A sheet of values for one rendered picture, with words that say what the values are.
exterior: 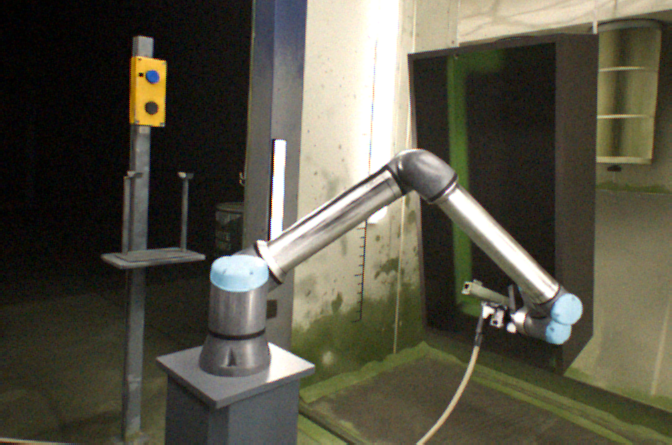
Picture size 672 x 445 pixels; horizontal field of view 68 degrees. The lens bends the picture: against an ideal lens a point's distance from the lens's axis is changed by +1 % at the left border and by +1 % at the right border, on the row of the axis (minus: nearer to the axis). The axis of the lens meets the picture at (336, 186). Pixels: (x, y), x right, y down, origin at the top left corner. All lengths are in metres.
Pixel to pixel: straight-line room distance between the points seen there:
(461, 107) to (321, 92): 0.66
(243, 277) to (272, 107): 1.08
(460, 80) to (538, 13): 0.94
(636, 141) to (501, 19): 1.02
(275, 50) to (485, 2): 1.54
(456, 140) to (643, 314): 1.30
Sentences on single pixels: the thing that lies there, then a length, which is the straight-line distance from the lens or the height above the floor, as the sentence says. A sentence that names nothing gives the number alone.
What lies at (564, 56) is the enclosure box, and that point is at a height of 1.56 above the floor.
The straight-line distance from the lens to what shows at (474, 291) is 1.94.
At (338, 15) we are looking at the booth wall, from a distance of 2.53.
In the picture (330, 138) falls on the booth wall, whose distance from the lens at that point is 2.43.
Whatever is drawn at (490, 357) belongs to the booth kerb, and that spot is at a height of 0.13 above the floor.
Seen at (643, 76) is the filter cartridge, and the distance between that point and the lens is 3.00.
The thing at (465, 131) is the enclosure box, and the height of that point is 1.36.
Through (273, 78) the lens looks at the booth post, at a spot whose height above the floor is 1.54.
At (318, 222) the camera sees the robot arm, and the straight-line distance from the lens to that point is 1.46.
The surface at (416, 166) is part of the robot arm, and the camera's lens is 1.39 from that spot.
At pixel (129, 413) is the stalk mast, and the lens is 2.37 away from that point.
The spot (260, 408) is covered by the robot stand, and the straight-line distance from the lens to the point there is 1.35.
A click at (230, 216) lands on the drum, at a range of 2.92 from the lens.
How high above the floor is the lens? 1.19
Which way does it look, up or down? 3 degrees down
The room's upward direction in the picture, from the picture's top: 3 degrees clockwise
